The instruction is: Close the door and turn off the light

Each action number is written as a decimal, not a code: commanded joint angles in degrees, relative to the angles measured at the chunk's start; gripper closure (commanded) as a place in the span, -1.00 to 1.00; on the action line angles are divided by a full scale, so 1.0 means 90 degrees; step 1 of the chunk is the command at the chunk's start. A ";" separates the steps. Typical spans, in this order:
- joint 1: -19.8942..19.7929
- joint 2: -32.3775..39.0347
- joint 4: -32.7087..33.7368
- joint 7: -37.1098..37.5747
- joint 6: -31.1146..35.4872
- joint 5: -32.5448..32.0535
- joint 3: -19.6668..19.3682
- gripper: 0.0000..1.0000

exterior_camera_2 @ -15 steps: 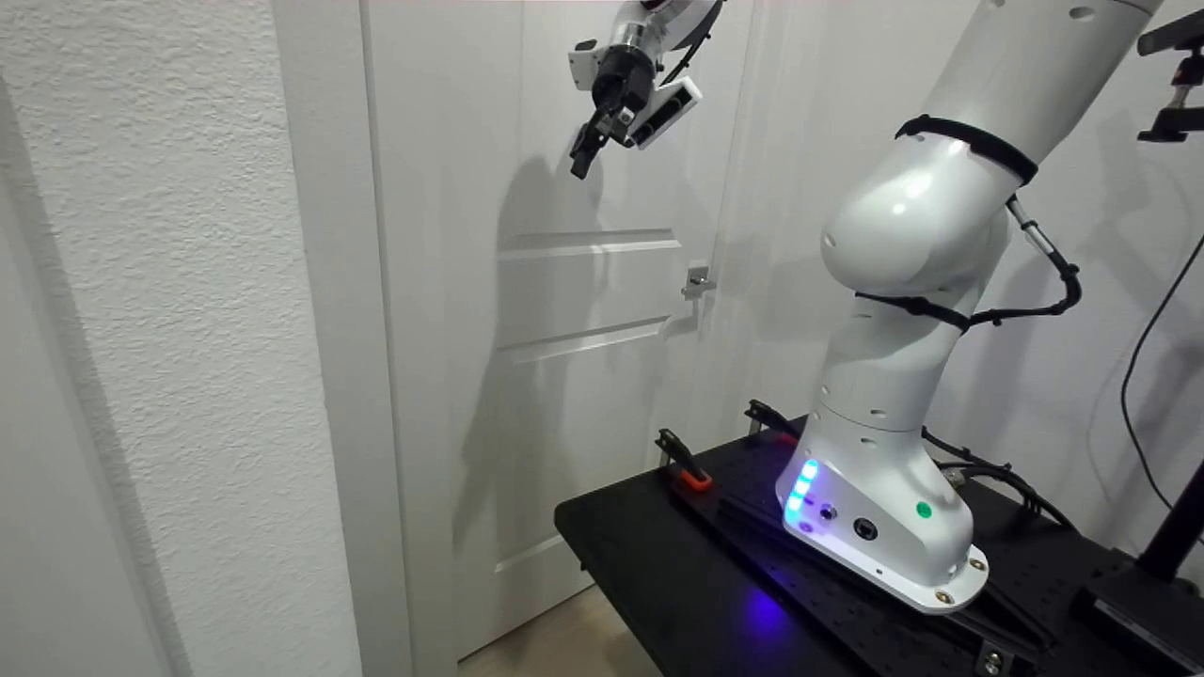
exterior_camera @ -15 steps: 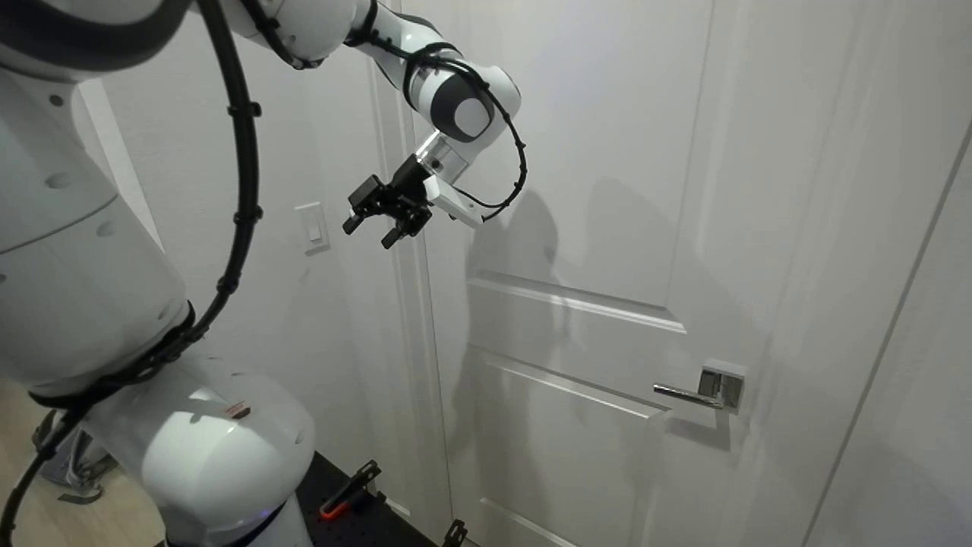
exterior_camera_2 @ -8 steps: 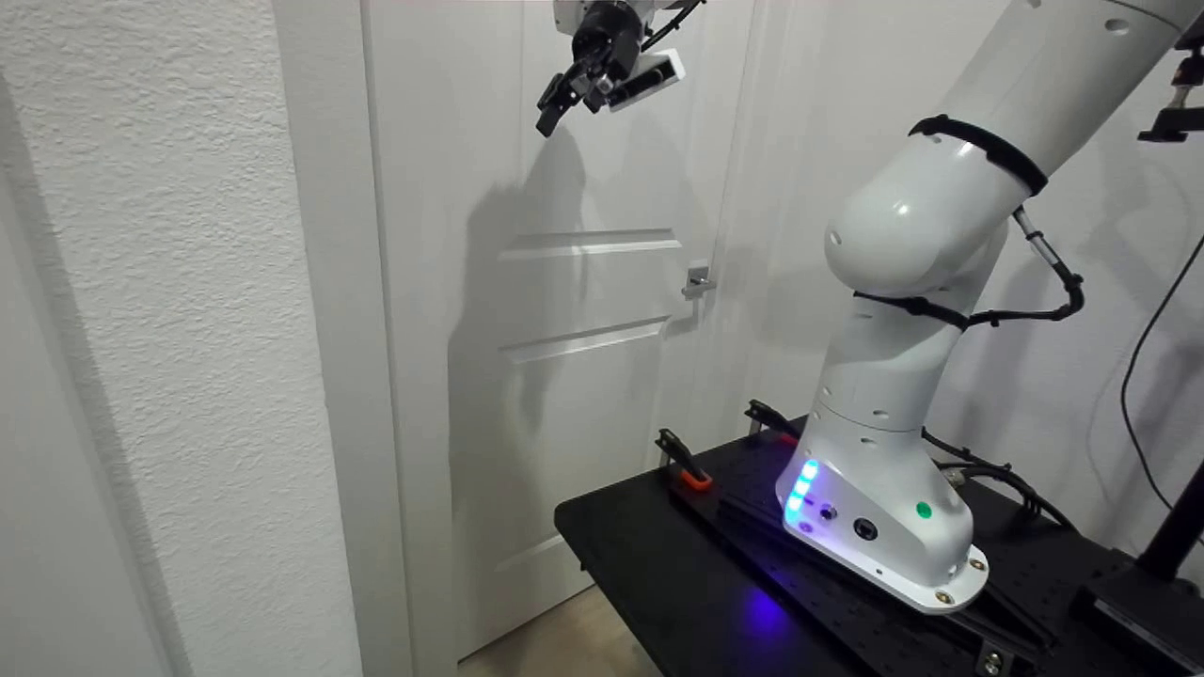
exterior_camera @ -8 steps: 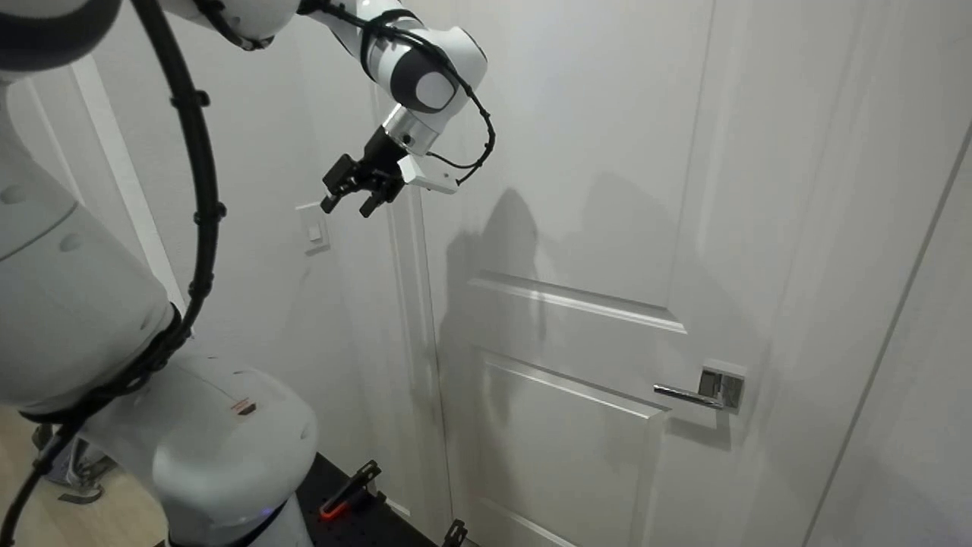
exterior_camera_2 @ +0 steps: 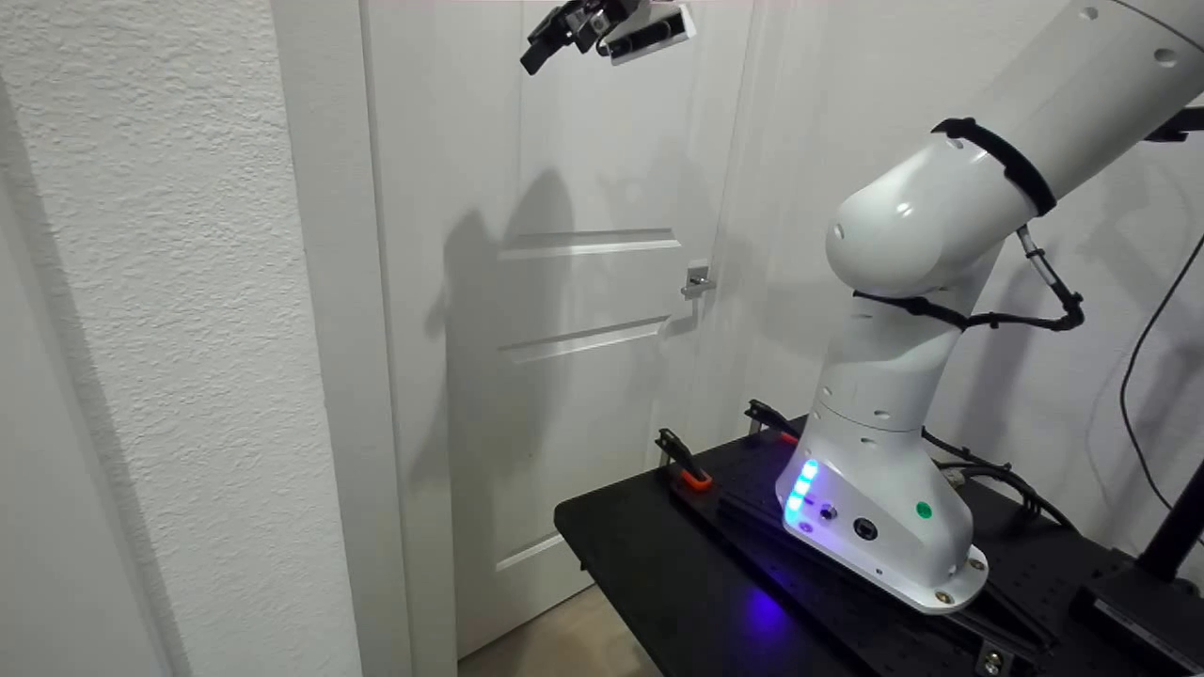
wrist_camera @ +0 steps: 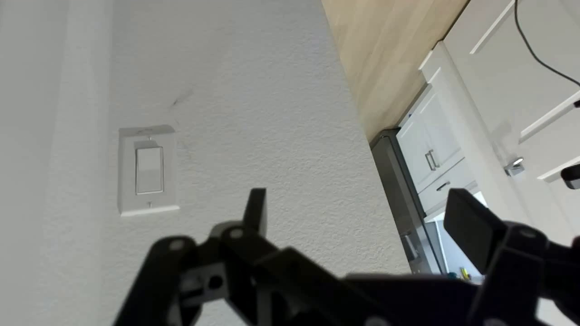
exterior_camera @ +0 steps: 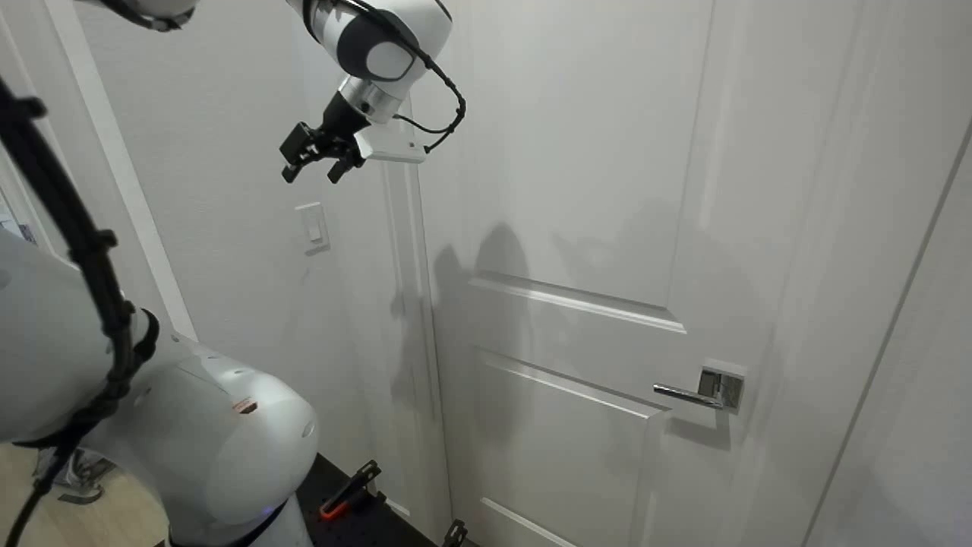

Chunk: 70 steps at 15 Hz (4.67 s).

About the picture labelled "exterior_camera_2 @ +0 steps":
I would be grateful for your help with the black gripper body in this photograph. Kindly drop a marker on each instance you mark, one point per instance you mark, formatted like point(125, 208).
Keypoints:
point(594, 24)

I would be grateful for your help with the white panel door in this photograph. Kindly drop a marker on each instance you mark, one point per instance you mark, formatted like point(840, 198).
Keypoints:
point(589, 439)

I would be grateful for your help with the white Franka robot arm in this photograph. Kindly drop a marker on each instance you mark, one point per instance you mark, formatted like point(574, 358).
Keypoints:
point(905, 226)

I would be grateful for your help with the black clamp with red grip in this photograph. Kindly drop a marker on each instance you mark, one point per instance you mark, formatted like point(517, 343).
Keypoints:
point(765, 415)

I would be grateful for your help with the black clamp with orange grip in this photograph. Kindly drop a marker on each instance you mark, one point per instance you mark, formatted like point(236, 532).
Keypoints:
point(691, 481)

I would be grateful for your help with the black camera stand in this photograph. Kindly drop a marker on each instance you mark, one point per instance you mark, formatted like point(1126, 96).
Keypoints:
point(1170, 532)

